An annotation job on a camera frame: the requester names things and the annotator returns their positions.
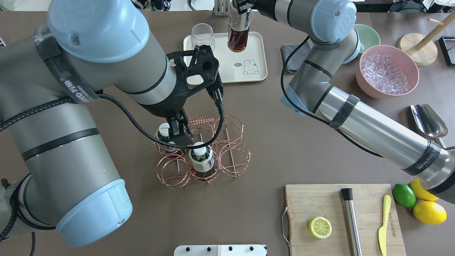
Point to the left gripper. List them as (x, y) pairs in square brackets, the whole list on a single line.
[(164, 108)]

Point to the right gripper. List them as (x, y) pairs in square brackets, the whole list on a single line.
[(256, 4)]

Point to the tea bottle carried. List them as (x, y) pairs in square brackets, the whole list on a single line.
[(238, 28)]

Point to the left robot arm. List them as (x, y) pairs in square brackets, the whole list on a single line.
[(46, 80)]

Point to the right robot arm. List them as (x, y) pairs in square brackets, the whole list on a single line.
[(330, 26)]

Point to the tea bottle in basket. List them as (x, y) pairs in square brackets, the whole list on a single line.
[(162, 134), (202, 162)]

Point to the upright wine glass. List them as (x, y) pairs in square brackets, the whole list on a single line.
[(202, 34)]

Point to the cream rectangular tray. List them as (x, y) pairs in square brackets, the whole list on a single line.
[(246, 66)]

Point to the grey folded cloth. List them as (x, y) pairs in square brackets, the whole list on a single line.
[(297, 58)]

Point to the mint green bowl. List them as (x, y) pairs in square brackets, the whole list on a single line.
[(368, 37)]

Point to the wooden cutting board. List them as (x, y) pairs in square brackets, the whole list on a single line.
[(306, 201)]

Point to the pink bowl of ice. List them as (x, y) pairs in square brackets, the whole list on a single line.
[(386, 72)]

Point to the half lemon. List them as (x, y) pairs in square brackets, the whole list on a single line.
[(320, 227)]

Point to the steel muddler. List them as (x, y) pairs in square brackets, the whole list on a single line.
[(353, 230)]

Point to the wooden mug tree stand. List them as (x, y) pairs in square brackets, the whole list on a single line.
[(420, 47)]

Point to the black framed glass tray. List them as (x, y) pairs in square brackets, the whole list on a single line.
[(447, 48)]

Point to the yellow plastic knife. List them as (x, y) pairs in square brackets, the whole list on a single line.
[(382, 231)]

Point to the steel ice scoop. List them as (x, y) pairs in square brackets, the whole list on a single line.
[(429, 123)]

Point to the green lime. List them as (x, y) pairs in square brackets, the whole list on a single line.
[(404, 195)]

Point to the yellow lemon right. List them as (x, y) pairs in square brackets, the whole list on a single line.
[(430, 213)]

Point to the copper wire bottle basket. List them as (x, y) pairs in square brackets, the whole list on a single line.
[(225, 155)]

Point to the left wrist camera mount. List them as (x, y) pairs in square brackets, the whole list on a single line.
[(199, 61)]

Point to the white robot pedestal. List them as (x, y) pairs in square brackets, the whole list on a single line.
[(222, 250)]

